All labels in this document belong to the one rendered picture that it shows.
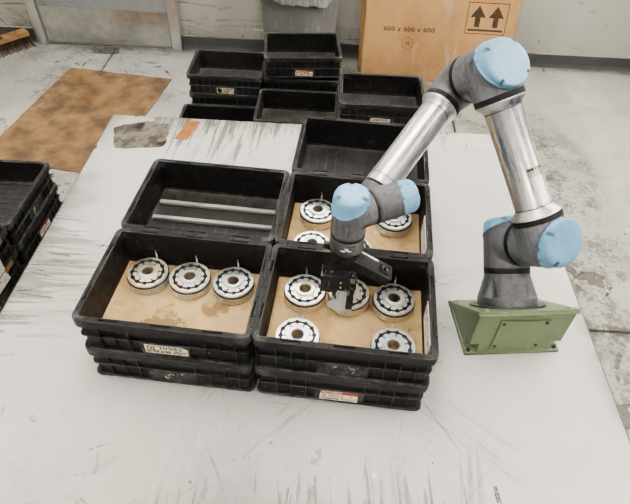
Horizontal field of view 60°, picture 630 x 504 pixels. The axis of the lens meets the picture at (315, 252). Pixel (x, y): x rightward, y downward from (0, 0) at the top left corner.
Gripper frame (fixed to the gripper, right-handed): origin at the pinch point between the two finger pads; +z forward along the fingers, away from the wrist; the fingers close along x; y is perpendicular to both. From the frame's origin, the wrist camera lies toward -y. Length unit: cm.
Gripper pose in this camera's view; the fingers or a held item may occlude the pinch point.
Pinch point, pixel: (349, 305)
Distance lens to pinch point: 135.7
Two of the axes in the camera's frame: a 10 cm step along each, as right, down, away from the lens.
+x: -1.0, 7.1, -7.0
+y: -10.0, -0.9, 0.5
